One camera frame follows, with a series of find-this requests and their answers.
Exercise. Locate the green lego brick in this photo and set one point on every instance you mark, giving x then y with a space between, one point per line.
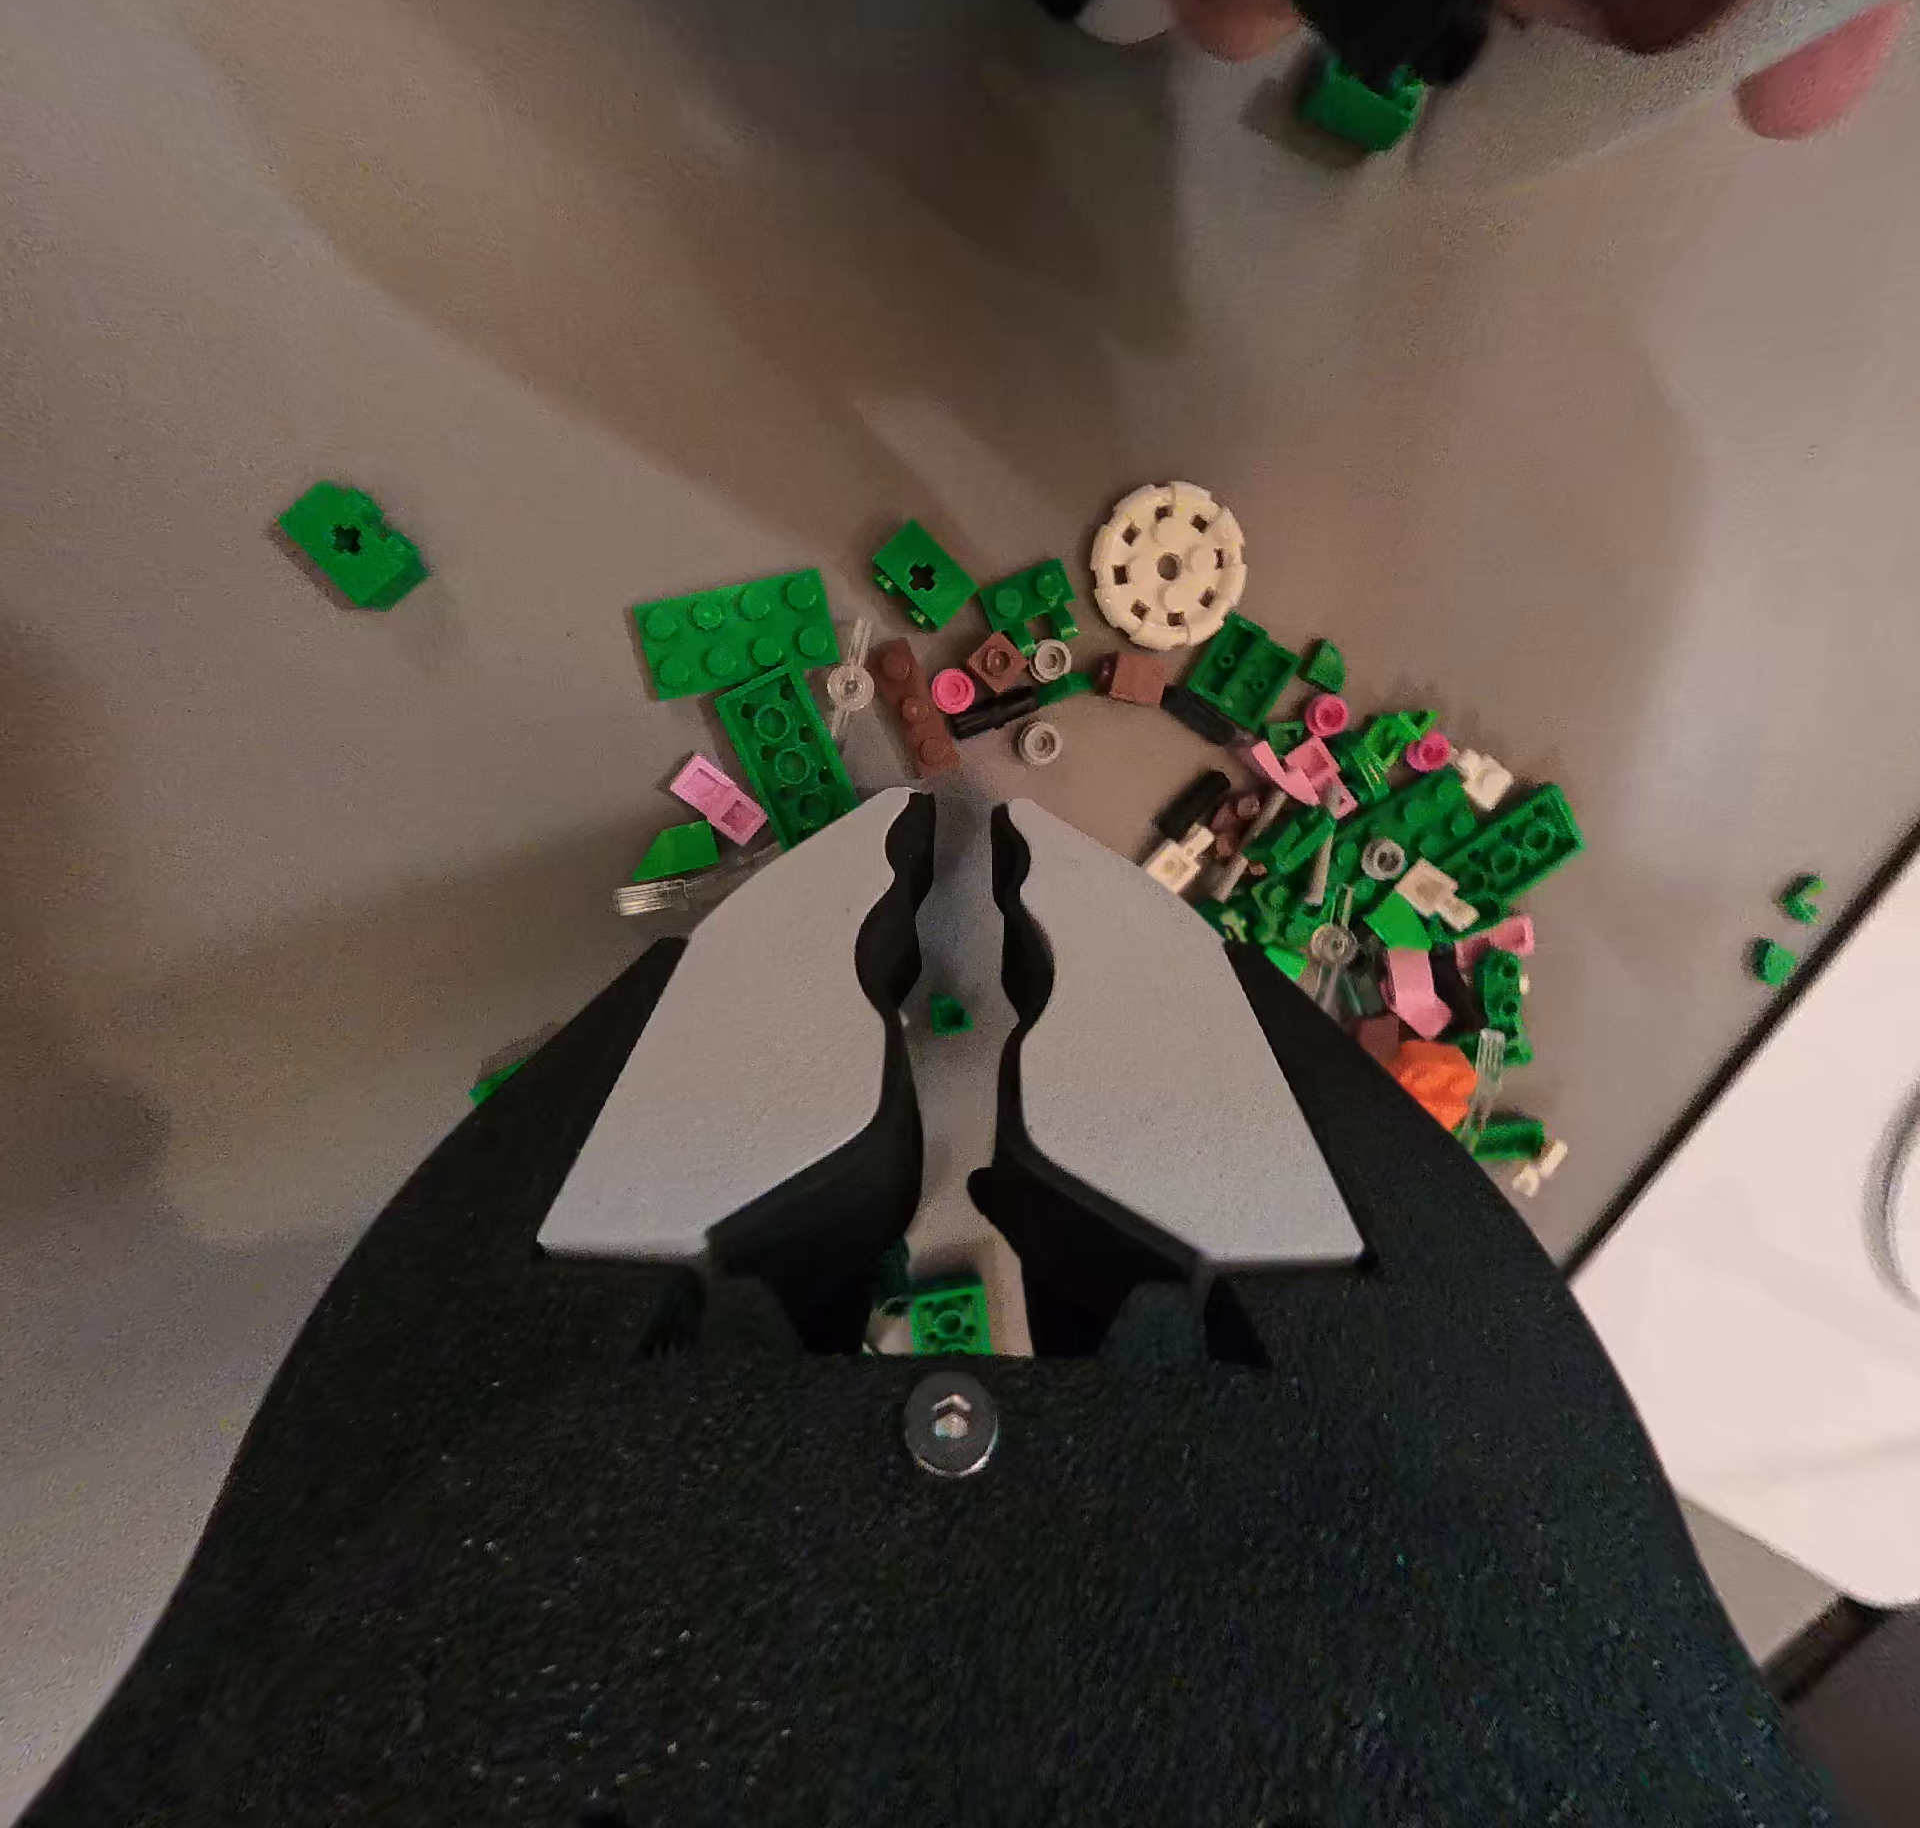
1360 112

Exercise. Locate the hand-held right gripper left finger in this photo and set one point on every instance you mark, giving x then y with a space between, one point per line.
734 1094

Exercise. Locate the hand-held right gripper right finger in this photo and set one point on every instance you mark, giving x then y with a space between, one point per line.
1185 1094

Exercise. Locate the pile of small lego pieces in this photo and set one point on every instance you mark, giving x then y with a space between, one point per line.
734 628

